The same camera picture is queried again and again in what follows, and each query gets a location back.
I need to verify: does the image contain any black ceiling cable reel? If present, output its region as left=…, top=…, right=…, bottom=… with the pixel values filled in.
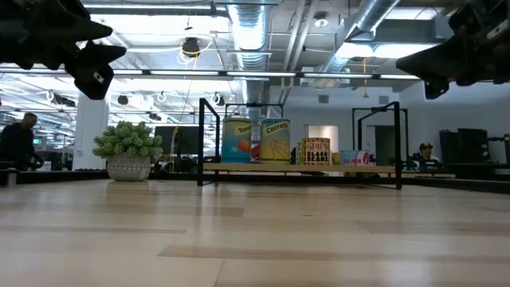
left=181, top=36, right=202, bottom=57

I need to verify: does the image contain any black table edge frame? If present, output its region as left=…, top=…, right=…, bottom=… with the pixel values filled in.
left=0, top=167, right=510, bottom=195

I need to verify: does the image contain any green plant in patterned pot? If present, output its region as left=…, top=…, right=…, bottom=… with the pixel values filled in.
left=92, top=120, right=164, bottom=183

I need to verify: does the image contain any black equipment box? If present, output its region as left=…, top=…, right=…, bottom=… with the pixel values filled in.
left=439, top=127, right=491, bottom=165

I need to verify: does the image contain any silver round ventilation duct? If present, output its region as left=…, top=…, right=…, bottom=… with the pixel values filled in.
left=229, top=0, right=276, bottom=120
left=278, top=0, right=402, bottom=105

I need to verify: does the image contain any salmon can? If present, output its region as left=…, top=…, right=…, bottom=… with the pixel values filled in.
left=339, top=149, right=371, bottom=167

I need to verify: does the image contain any wooden shelf with black frame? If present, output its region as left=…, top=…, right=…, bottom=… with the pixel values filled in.
left=197, top=97, right=402, bottom=191

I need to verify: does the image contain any yellow carrots can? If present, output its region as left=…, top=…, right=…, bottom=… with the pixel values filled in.
left=260, top=117, right=292, bottom=165

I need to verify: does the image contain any long ceiling light rail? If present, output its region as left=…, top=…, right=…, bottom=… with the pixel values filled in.
left=0, top=66, right=510, bottom=83

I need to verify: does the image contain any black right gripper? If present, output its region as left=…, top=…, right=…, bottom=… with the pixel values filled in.
left=396, top=0, right=510, bottom=100

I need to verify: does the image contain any white building column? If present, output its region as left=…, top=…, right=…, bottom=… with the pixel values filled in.
left=72, top=81, right=110, bottom=171

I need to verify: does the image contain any blue tomatoes can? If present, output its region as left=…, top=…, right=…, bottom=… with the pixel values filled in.
left=221, top=116, right=253, bottom=164

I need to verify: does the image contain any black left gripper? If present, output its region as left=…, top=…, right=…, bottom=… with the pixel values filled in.
left=0, top=0, right=128, bottom=101

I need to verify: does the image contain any spicy black beans can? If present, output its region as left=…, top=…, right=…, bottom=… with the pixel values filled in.
left=299, top=137, right=332, bottom=167

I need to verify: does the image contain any black computer monitor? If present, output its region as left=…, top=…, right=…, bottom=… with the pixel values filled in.
left=154, top=125, right=200, bottom=156

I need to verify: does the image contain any person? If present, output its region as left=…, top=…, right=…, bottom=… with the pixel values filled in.
left=410, top=142, right=442, bottom=173
left=0, top=112, right=45, bottom=171

